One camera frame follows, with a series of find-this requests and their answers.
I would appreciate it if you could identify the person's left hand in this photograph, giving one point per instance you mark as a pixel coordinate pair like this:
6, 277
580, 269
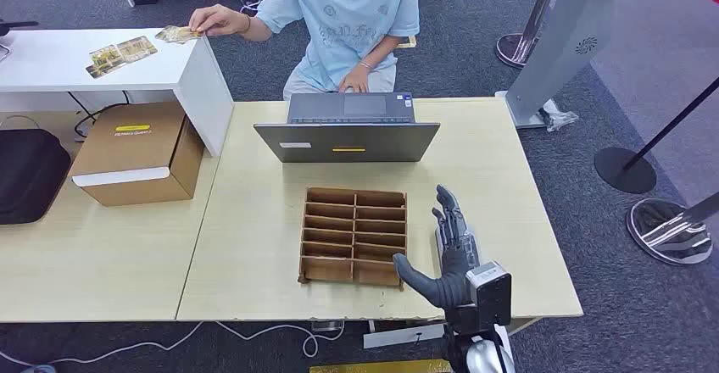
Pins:
355, 81

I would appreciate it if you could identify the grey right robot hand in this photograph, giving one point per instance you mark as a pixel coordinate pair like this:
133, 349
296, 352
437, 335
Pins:
455, 280

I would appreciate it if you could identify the person's right hand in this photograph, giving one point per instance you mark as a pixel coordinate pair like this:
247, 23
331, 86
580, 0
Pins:
216, 20

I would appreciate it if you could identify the person's right forearm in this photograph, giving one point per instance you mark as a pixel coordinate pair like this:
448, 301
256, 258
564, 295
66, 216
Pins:
258, 29

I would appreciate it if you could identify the person's left forearm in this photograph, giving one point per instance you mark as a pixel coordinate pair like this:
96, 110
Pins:
379, 53

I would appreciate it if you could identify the person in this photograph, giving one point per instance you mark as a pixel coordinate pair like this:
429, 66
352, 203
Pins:
342, 22

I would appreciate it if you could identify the wooden slotted card organizer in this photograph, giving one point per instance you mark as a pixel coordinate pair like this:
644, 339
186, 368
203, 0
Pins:
354, 235

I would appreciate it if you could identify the chrome stool base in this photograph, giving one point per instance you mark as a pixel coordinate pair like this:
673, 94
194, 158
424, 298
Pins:
253, 0

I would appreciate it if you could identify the grey laptop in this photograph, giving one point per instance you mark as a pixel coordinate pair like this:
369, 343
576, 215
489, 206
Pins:
348, 140

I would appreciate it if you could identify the tan wooden stool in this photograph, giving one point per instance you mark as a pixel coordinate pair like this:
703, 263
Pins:
410, 42

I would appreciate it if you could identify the grey power adapter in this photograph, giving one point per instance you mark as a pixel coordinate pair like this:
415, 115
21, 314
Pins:
327, 326

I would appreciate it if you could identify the white counter shelf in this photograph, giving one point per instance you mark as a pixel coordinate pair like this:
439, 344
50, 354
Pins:
84, 61

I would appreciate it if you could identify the brown cardboard box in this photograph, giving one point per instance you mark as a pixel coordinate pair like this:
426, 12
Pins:
135, 151

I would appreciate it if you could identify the clear plastic bag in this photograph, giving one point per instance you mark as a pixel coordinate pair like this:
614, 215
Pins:
556, 118

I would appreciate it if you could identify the silver kiosk panel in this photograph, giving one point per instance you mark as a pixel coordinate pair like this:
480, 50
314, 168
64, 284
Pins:
561, 39

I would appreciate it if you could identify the black carrying case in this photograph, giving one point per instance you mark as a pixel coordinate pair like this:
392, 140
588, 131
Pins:
31, 177

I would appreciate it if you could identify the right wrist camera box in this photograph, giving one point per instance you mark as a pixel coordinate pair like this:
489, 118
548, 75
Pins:
491, 294

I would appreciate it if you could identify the chrome stanchion post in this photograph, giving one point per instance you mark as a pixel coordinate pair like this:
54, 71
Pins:
519, 47
663, 235

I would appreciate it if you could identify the black stanchion post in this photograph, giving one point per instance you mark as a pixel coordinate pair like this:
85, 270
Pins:
623, 171

